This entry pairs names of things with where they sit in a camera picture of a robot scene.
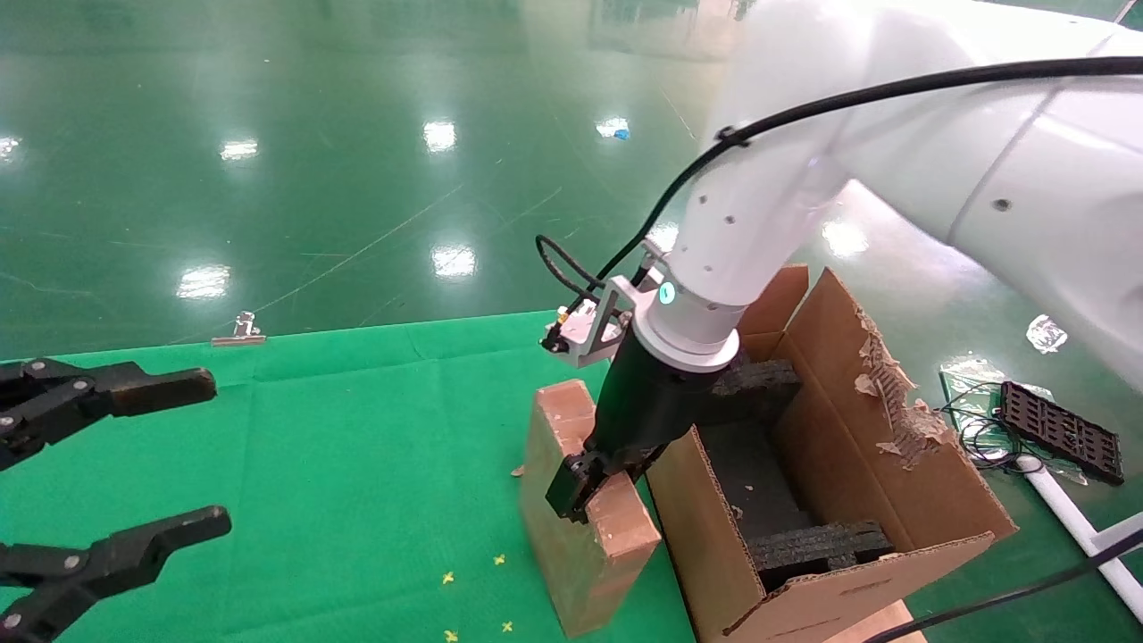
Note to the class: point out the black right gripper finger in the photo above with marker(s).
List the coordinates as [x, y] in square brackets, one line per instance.
[576, 487]
[641, 466]

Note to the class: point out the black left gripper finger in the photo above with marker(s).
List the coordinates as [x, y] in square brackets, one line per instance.
[125, 554]
[143, 388]

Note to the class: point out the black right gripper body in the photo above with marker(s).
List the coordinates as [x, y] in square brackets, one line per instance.
[652, 402]

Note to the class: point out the small brown cardboard box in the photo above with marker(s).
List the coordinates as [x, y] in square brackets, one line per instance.
[563, 536]

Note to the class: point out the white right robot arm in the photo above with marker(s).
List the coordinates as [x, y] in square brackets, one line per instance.
[938, 134]

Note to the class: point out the large open brown carton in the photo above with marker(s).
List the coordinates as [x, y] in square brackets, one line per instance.
[848, 598]

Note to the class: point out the black notched foam insert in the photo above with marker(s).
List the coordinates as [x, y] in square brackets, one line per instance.
[821, 545]
[759, 384]

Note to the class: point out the black foam base sheet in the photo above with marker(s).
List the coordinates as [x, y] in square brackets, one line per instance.
[750, 473]

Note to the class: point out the metal binder clip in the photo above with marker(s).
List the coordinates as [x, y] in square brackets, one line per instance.
[239, 332]

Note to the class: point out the green table cloth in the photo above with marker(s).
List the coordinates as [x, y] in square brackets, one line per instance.
[312, 464]

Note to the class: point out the black plastic grid tray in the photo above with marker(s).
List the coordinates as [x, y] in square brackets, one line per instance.
[1063, 433]

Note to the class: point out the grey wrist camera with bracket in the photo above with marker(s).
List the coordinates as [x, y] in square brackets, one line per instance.
[594, 326]

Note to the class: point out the white metal frame pole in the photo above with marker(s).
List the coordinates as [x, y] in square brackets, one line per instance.
[1072, 518]

